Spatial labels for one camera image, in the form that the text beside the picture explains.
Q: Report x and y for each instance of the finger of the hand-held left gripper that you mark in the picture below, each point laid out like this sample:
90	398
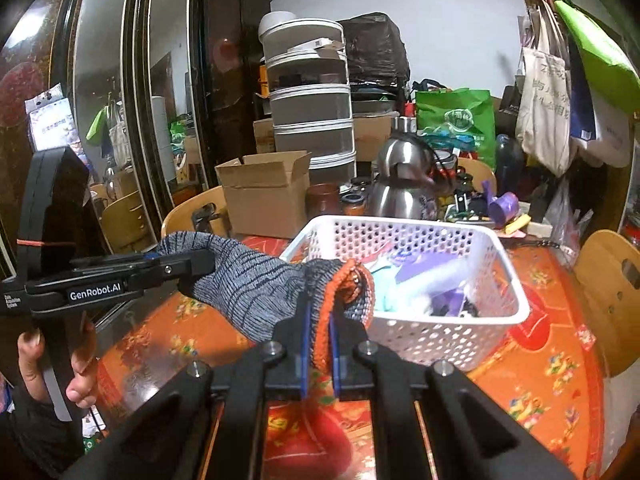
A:
187	267
120	259

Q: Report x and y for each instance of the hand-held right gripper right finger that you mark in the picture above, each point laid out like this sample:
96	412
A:
336	360

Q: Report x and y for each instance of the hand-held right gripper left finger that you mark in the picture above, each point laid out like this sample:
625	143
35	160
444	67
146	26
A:
302	360

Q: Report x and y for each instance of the grey knit glove orange cuff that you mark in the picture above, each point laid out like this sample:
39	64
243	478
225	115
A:
250	285

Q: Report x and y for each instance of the white perforated plastic basket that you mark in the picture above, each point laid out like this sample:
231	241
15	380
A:
425	340

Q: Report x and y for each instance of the person's left forearm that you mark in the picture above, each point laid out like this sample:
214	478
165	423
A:
35	440

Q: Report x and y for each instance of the teal soft packet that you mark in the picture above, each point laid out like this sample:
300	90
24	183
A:
385	285

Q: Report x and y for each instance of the person's left hand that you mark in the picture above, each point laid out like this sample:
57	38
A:
82	375

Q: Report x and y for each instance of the wooden chair with black clamp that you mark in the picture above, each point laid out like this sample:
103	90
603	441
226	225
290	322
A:
182	220

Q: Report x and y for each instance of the hanging packaged card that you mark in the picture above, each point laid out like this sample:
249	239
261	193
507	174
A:
52	120

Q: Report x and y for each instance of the cardboard box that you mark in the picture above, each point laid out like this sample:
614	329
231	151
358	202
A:
265	200

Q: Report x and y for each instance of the brown mug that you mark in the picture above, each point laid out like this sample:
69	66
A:
322	202

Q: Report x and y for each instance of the jar with orange contents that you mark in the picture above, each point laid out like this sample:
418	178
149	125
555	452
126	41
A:
354	206

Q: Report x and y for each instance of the dark wardrobe with mirrors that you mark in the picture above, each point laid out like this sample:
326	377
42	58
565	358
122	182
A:
150	85

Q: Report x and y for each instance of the white plastic drawer tower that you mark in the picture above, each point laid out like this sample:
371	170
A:
310	110

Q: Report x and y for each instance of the orange printed tablecloth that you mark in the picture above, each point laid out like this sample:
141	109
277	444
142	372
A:
540	375

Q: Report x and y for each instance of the plain steel kettle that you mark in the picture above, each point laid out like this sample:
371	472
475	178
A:
402	155

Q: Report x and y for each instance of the purple plastic scoop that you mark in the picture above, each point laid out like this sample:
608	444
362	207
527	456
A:
502	207

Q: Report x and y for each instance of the yellow block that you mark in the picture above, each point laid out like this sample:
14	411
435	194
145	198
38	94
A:
519	224

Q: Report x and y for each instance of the wooden chair backrest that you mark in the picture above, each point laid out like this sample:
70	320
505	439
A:
477	172

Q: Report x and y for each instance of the dark bottle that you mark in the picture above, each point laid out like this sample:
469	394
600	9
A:
509	160

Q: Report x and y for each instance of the green shopping bag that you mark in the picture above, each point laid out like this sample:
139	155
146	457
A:
452	120

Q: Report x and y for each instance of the clear plastic bag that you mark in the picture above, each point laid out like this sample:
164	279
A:
565	220

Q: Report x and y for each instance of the black plastic wrapped bundle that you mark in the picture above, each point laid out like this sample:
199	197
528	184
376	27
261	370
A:
375	45

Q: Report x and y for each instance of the beige canvas tote bag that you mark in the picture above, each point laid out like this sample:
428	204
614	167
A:
542	115

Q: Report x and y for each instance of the white paper bag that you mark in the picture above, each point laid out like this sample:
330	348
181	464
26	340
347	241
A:
607	135

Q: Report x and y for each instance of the blue and white bag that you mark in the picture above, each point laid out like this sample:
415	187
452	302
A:
582	105

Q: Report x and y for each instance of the bright green hanging bag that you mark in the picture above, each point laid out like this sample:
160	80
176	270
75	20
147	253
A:
600	60

